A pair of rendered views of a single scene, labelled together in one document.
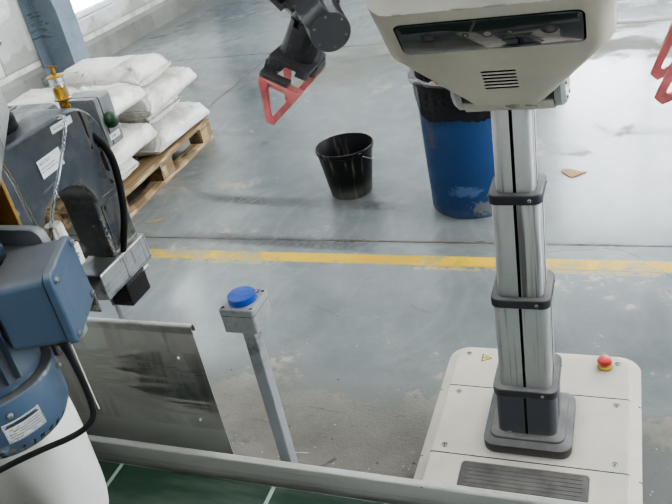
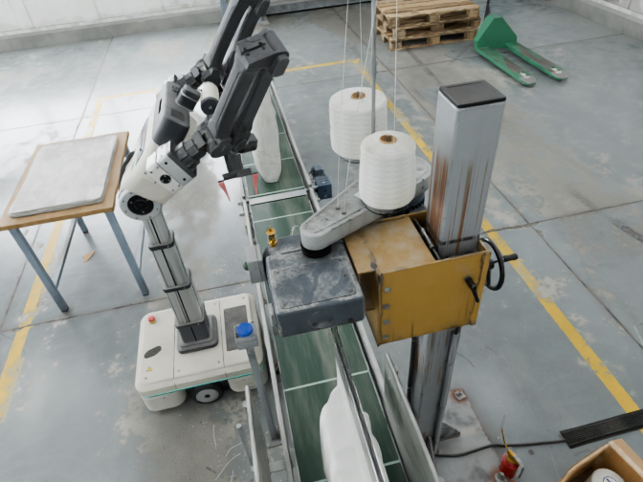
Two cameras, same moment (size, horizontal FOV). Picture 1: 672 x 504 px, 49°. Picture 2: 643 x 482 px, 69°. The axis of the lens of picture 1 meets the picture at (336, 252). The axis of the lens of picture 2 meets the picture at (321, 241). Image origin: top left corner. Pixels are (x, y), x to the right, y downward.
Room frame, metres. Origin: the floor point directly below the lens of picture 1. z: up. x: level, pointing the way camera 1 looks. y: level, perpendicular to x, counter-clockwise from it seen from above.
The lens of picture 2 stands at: (1.68, 1.34, 2.24)
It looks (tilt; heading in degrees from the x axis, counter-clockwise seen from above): 41 degrees down; 236
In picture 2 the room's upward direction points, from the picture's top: 5 degrees counter-clockwise
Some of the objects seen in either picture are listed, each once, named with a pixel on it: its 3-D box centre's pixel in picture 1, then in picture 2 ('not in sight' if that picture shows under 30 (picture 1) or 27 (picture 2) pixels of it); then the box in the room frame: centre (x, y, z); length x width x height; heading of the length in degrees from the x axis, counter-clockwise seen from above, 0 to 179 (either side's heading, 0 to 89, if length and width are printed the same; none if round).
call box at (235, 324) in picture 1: (245, 310); (246, 336); (1.31, 0.21, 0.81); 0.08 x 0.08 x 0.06; 65
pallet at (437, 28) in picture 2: not in sight; (426, 19); (-3.53, -3.38, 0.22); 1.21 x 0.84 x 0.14; 155
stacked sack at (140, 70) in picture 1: (110, 73); not in sight; (4.58, 1.13, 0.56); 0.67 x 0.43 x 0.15; 65
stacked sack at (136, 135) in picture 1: (97, 152); not in sight; (3.91, 1.17, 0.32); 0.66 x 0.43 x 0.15; 157
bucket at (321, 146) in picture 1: (348, 167); not in sight; (3.46, -0.15, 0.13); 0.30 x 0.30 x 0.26
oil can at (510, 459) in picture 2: not in sight; (510, 455); (0.56, 1.00, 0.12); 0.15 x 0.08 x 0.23; 65
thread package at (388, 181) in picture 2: not in sight; (388, 168); (0.98, 0.62, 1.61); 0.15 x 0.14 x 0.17; 65
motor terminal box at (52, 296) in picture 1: (48, 301); not in sight; (0.74, 0.33, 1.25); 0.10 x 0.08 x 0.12; 0
